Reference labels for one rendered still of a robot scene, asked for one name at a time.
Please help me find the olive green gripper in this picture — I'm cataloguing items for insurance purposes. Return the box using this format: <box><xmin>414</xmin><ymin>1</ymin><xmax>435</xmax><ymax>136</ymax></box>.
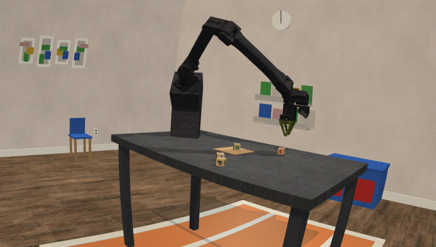
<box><xmin>279</xmin><ymin>103</ymin><xmax>296</xmax><ymax>136</ymax></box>

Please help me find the tan flat mat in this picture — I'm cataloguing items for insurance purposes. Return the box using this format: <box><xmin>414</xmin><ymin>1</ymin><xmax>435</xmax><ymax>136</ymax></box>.
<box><xmin>214</xmin><ymin>147</ymin><xmax>255</xmax><ymax>155</ymax></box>

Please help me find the tan letter block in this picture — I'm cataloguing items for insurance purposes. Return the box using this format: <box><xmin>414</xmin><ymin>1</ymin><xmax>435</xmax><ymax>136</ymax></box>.
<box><xmin>216</xmin><ymin>157</ymin><xmax>226</xmax><ymax>167</ymax></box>
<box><xmin>233</xmin><ymin>143</ymin><xmax>241</xmax><ymax>151</ymax></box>
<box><xmin>216</xmin><ymin>152</ymin><xmax>225</xmax><ymax>158</ymax></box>
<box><xmin>277</xmin><ymin>148</ymin><xmax>285</xmax><ymax>155</ymax></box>

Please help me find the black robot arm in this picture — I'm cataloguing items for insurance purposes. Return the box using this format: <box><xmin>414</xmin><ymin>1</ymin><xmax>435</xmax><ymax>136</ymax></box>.
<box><xmin>174</xmin><ymin>16</ymin><xmax>310</xmax><ymax>119</ymax></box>

